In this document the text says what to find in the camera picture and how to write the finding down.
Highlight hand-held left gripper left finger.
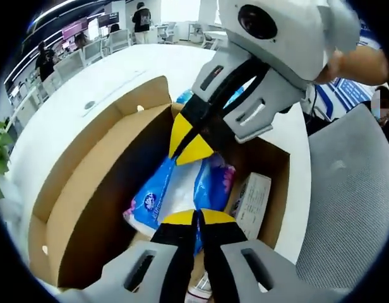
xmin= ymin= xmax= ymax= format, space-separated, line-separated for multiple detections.
xmin=76 ymin=208 xmax=197 ymax=303

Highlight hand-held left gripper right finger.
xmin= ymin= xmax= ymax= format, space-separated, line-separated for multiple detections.
xmin=200 ymin=207 xmax=304 ymax=303

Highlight blue flowered tissue pack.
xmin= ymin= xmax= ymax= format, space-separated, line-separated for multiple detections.
xmin=123 ymin=154 xmax=238 ymax=253

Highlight small white carton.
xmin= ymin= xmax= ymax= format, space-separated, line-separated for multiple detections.
xmin=227 ymin=172 xmax=273 ymax=241

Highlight brown cardboard shoe box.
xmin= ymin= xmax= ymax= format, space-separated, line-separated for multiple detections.
xmin=27 ymin=74 xmax=292 ymax=290

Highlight person's right hand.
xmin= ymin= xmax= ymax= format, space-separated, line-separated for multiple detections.
xmin=317 ymin=49 xmax=389 ymax=86

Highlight white pink striped tube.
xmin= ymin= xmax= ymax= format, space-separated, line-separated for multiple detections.
xmin=185 ymin=270 xmax=214 ymax=299

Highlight grey mesh office chair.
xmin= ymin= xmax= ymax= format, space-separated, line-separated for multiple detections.
xmin=295 ymin=104 xmax=389 ymax=285

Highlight group of white office chairs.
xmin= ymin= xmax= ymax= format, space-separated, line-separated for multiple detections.
xmin=39 ymin=20 xmax=214 ymax=95

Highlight bank of pink screens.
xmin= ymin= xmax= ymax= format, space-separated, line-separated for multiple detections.
xmin=60 ymin=12 xmax=119 ymax=44

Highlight green potted plant white pot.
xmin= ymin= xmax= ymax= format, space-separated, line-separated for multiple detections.
xmin=0 ymin=121 xmax=17 ymax=199

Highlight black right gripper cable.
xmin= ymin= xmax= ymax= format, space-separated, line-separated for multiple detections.
xmin=308 ymin=84 xmax=325 ymax=118

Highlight blue white wall poster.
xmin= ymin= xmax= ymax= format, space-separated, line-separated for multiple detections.
xmin=317 ymin=75 xmax=377 ymax=119

